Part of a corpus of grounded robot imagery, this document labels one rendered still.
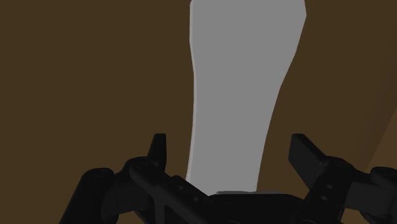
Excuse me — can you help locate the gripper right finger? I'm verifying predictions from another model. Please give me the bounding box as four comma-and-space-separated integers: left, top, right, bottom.
288, 133, 397, 224

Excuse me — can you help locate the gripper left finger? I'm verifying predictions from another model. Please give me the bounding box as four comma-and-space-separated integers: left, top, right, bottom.
59, 133, 216, 224

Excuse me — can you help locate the grey flat tapered object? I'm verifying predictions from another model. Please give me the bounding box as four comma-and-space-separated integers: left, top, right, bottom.
185, 0, 308, 197

